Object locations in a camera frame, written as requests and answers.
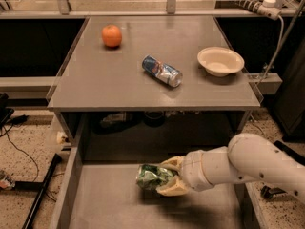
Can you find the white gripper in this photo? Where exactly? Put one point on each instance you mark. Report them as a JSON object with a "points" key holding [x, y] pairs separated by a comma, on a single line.
{"points": [[193, 169]]}

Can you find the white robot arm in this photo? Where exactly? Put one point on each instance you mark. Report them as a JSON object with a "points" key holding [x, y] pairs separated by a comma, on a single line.
{"points": [[247, 158]]}

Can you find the blue silver energy can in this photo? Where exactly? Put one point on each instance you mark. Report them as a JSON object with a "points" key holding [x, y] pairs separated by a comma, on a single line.
{"points": [[162, 71]]}

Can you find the crushed green can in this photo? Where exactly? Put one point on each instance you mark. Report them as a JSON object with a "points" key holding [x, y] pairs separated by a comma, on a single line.
{"points": [[151, 177]]}

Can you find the white paper bowl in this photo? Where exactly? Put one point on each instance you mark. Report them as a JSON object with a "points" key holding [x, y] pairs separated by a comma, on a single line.
{"points": [[219, 61]]}

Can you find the orange fruit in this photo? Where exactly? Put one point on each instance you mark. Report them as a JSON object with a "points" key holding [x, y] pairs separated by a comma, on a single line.
{"points": [[111, 36]]}

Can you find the open grey top drawer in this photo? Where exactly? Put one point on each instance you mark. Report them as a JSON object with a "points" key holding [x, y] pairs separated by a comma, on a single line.
{"points": [[105, 196]]}

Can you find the black floor stand bar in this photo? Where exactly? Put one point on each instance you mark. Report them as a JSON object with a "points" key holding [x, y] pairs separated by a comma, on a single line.
{"points": [[40, 188]]}

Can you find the black office chair base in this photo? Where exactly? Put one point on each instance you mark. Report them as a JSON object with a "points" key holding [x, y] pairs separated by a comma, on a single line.
{"points": [[267, 192]]}

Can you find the white power strip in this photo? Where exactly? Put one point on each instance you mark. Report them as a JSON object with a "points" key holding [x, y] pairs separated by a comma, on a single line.
{"points": [[265, 8]]}

